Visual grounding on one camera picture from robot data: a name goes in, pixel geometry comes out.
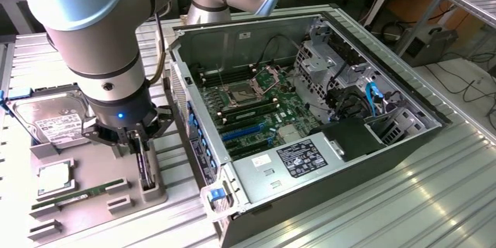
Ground silver hard disk drive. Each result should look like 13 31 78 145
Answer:
6 84 94 150

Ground black wire bundle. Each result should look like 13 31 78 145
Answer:
326 85 367 121

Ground silver chipset heatsink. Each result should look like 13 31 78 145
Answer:
275 125 307 142

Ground aluminium frame table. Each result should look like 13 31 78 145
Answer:
414 0 496 67

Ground blue case latch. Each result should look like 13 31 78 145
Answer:
206 188 226 202

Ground olive robot cable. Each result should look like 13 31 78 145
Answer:
147 12 165 85

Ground installed dark RAM stick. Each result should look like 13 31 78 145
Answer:
218 105 278 123

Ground green motherboard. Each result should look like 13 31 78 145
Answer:
195 61 322 159

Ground blue SATA wire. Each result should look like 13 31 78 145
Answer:
363 81 383 118

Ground metal socket cover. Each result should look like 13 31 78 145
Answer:
250 66 281 88

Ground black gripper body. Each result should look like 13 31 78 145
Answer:
85 81 158 133

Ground black box device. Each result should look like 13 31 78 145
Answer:
397 26 459 67

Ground metal disk bay cage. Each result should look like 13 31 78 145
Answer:
291 38 350 121

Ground grey parts rack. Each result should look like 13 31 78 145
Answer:
25 131 169 240

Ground black expansion slot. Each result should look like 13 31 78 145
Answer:
225 138 270 152

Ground grey power supply unit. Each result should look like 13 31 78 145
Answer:
230 134 343 206

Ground CPU socket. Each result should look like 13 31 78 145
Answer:
225 81 265 108

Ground green RAM stick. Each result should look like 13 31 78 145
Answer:
30 179 125 210

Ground black RAM slot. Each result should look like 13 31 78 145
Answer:
198 67 254 82
201 72 255 87

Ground thin black looped wire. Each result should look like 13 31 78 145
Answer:
259 35 301 66

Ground black floor cables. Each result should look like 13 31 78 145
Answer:
423 53 496 117

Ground blue expansion slot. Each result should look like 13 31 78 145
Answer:
219 124 265 142

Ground black plastic shroud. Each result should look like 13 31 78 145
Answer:
319 118 385 163

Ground blue card retention clips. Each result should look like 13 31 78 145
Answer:
185 100 218 168

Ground silver CPU chip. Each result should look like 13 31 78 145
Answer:
35 162 77 197

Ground perforated metal disk bay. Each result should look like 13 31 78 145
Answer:
365 107 427 148

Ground open black PC case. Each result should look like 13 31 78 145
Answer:
161 3 454 248

